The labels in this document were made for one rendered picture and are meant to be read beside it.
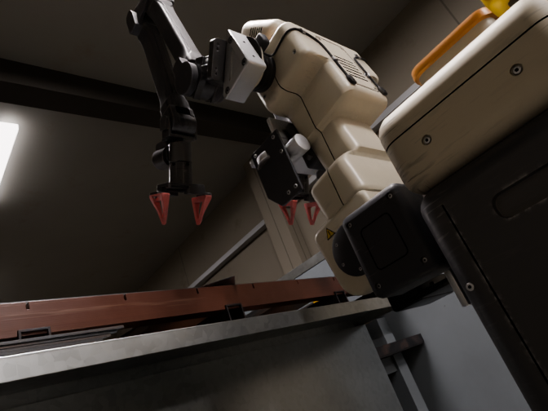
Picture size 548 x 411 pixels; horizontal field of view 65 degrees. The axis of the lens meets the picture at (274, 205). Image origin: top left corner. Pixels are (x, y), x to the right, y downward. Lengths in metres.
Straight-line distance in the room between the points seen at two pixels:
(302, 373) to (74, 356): 0.61
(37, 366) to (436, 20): 3.93
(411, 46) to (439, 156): 3.68
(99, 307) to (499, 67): 0.77
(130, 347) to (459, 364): 1.23
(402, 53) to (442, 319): 2.99
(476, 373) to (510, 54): 1.26
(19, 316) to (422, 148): 0.70
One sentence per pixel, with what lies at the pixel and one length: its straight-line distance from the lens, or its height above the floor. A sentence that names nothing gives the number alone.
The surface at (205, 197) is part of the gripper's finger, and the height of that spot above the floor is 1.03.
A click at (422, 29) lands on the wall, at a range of 4.22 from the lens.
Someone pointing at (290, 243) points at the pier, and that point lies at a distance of 4.60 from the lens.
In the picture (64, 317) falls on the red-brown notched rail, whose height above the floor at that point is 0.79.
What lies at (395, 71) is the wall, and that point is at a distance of 4.23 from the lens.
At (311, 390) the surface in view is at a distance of 1.11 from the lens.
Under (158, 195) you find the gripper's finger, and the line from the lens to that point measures 1.05.
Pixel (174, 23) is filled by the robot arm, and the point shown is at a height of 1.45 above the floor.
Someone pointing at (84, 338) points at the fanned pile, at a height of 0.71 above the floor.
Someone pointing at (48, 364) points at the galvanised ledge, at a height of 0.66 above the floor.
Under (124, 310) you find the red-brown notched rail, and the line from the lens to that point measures 0.93.
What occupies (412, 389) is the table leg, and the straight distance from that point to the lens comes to 1.63.
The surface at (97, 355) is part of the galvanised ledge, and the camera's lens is 0.66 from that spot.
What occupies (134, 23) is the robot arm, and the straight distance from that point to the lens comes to 1.34.
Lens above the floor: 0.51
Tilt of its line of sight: 24 degrees up
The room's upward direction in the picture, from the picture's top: 22 degrees counter-clockwise
